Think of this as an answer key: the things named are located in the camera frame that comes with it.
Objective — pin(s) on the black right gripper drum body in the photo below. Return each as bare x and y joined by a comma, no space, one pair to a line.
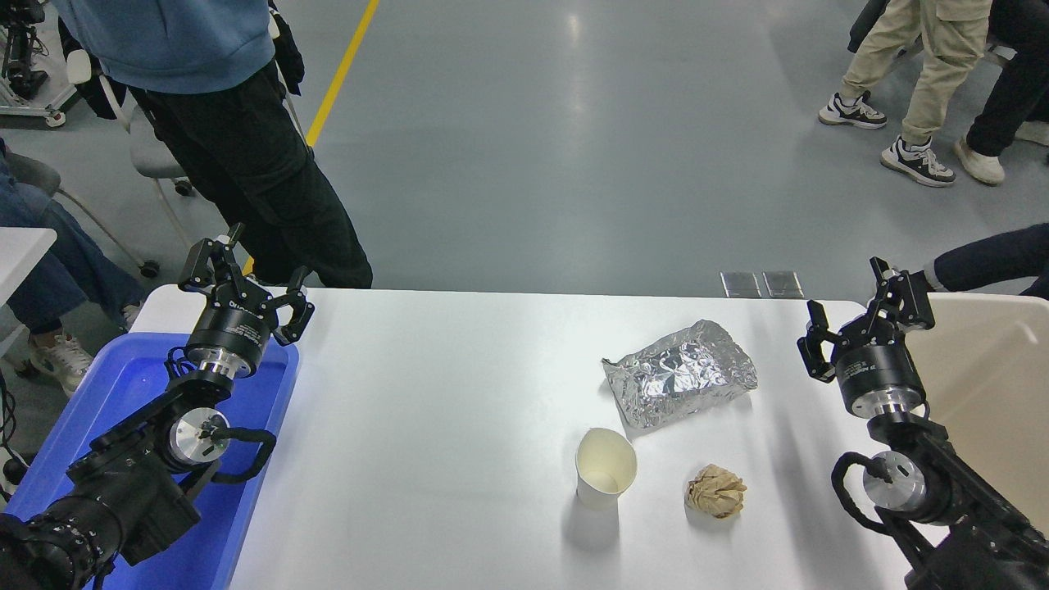
881,369

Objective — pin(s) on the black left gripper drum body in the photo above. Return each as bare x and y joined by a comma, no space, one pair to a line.
233,332

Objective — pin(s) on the white paper cup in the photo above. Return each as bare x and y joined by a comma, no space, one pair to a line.
605,471

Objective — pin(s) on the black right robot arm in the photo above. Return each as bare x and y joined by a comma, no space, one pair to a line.
983,524

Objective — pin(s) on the large pale dustbin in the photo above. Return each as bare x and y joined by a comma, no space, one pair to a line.
1000,369

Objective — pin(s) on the blue plastic tray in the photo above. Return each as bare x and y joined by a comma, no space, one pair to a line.
246,393

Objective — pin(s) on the silver floor outlet plate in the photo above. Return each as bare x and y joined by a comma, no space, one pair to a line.
741,284
783,283

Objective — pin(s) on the standing person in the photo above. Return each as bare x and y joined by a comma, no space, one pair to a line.
246,164

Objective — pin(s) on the crumpled silver foil tray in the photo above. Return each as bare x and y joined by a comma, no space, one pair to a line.
680,373

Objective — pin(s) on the seated person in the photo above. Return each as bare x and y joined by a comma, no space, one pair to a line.
57,262

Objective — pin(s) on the crumpled tan paper ball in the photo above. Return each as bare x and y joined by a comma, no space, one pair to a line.
715,492

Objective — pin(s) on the small white table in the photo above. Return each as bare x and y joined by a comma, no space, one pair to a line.
20,250

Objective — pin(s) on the black jacket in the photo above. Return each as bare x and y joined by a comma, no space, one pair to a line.
94,90

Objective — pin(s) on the walking person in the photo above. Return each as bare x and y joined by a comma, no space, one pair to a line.
934,74

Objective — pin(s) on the black equipment on white stand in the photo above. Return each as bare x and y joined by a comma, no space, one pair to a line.
24,78

